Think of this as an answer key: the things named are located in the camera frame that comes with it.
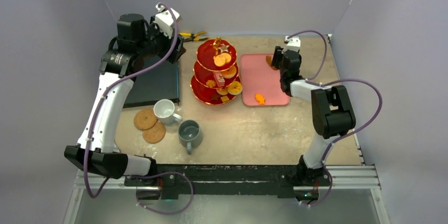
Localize woven round coaster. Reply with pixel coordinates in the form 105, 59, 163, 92
142, 122, 166, 144
133, 108, 158, 130

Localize round yellow cracker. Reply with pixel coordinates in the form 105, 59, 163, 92
213, 54, 227, 67
221, 53, 232, 63

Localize round yellow cracker bottom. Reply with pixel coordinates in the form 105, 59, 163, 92
221, 53, 232, 63

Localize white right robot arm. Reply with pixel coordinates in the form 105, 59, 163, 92
271, 46, 356, 185

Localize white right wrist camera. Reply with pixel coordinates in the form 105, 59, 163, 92
283, 36, 301, 52

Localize plain chocolate star cookie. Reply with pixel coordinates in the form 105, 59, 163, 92
210, 94, 220, 102

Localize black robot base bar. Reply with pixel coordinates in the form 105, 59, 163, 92
124, 154, 331, 202

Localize square yellow cracker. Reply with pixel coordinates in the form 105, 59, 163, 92
220, 96, 230, 103

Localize small brown swirl cookie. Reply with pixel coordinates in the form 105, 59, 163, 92
206, 80, 217, 88

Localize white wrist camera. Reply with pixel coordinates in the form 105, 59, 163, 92
154, 3, 175, 39
283, 36, 301, 52

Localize dark grey box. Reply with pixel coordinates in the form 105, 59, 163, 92
123, 61, 180, 108

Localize yellow glazed donut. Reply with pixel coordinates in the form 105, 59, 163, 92
227, 80, 242, 96

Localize yellow handled pliers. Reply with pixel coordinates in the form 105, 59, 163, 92
179, 31, 210, 42

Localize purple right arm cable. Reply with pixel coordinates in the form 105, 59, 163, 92
287, 30, 384, 207

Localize round yellow cracker top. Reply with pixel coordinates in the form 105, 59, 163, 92
213, 54, 227, 67

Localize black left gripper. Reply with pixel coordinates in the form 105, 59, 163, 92
136, 16, 185, 63

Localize brown croissant bread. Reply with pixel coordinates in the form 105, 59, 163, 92
266, 55, 275, 70

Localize grey ceramic mug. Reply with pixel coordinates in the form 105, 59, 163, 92
178, 120, 203, 155

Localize red three-tier cake stand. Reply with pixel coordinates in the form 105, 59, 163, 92
190, 38, 243, 105

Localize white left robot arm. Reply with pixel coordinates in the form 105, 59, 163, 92
64, 11, 185, 186

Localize orange glazed donut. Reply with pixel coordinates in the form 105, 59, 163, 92
221, 66, 238, 79

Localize fish shaped yellow cookie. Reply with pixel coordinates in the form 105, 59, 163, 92
255, 93, 265, 105

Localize pink serving tray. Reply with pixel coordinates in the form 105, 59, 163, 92
239, 53, 290, 107

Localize white ceramic mug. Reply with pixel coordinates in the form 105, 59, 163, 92
153, 99, 183, 125

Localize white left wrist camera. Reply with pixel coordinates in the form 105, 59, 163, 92
154, 3, 175, 39

